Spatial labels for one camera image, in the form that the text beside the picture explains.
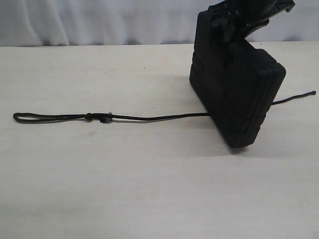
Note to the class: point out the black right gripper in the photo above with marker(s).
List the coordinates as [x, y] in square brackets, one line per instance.
[240, 18]

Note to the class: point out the black plastic carrying case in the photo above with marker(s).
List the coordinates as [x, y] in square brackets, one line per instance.
[236, 83]

